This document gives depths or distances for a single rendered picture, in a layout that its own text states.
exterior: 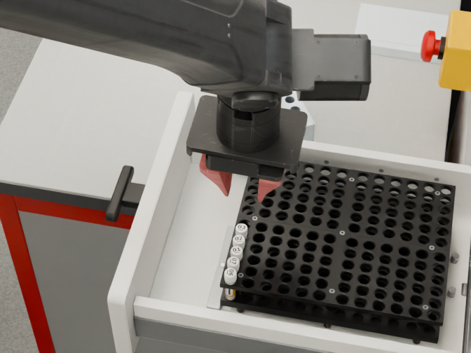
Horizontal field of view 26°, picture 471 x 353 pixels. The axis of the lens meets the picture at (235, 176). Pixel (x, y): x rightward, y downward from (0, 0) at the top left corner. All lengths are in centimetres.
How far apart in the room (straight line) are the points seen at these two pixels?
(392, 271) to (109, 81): 55
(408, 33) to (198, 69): 79
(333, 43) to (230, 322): 32
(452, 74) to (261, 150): 43
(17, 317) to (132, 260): 111
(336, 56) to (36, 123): 63
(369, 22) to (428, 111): 17
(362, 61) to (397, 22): 65
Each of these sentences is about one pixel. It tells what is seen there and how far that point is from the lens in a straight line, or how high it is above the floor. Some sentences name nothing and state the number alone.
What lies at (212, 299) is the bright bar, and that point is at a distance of 108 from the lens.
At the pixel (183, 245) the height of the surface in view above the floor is 84.
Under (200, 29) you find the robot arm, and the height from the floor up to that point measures 130.
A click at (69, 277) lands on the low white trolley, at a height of 54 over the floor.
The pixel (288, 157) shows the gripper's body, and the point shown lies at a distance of 91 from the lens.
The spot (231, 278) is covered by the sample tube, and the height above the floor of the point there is 91.
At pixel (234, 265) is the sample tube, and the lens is 102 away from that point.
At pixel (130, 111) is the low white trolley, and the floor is 76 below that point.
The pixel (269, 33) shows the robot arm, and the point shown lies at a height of 123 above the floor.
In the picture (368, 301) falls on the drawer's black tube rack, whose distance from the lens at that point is 102.
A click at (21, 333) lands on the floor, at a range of 209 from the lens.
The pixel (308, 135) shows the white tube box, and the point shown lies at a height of 78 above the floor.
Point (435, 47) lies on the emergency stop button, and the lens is 130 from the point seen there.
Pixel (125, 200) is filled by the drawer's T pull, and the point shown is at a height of 91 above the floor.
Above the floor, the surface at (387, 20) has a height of 78.
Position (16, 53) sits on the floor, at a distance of 261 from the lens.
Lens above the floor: 175
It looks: 50 degrees down
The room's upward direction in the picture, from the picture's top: straight up
